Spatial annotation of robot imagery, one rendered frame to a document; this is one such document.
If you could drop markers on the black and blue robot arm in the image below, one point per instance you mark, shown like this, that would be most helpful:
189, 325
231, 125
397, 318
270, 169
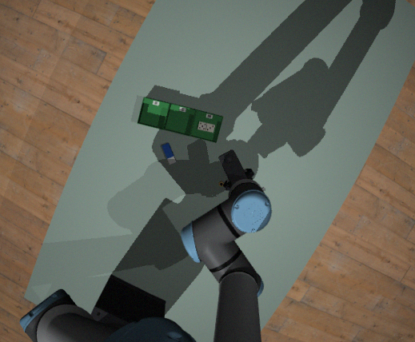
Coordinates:
211, 239

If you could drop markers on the green rack of three bins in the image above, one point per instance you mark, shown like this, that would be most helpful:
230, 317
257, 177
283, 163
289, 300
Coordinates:
178, 122

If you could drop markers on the white domino with black pips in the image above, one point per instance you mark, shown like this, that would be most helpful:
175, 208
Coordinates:
206, 126

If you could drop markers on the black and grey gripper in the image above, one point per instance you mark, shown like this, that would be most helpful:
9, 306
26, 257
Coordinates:
249, 172

